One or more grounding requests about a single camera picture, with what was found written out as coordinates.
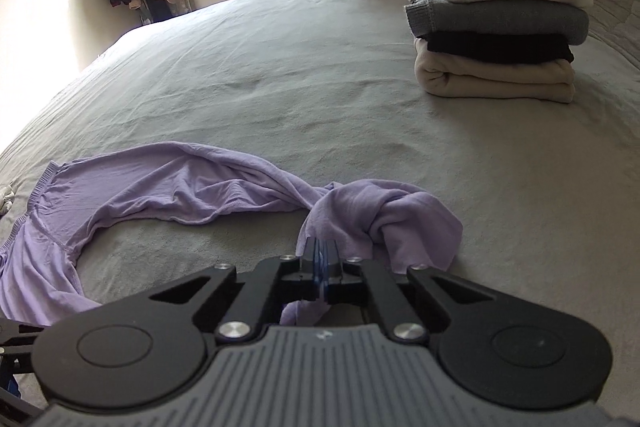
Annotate grey bed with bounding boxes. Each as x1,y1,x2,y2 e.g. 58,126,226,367
0,0,640,427

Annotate folded grey sweater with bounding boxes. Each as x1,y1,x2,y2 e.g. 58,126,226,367
404,0,590,46

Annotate purple pants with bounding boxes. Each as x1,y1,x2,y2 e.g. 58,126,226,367
0,141,463,329

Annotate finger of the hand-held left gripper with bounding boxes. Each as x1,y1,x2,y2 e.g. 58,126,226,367
0,354,38,418
0,318,45,353

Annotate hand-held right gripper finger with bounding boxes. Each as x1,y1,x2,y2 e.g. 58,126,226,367
149,237,323,344
322,238,493,344

